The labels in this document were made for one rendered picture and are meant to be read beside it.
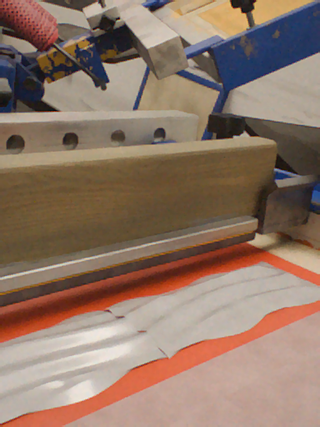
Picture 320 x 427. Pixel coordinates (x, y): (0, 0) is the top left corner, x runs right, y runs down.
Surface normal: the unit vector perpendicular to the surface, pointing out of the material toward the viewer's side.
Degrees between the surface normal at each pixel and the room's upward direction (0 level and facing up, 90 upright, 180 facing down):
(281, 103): 90
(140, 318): 24
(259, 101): 90
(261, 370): 9
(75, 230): 81
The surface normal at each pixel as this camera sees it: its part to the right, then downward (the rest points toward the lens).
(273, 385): 0.09, -0.95
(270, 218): 0.66, 0.29
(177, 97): -0.70, -0.01
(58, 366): 0.38, -0.62
